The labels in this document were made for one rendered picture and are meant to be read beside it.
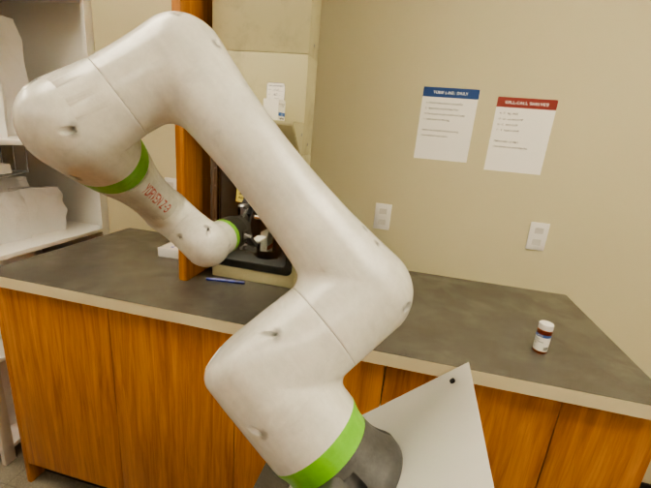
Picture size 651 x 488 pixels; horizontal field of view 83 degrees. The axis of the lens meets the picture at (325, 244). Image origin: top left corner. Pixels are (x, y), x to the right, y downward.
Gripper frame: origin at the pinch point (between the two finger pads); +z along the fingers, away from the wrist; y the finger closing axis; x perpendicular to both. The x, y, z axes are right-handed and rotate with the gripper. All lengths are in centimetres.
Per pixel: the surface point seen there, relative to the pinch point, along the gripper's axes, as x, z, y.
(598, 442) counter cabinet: -102, -21, -41
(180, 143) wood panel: 27.2, -3.3, 21.4
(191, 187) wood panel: 26.1, 0.6, 7.1
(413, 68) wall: -41, 49, 56
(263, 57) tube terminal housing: 3.8, 5.7, 49.4
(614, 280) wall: -132, 49, -18
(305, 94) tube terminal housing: -10.7, 5.7, 39.6
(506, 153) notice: -81, 49, 27
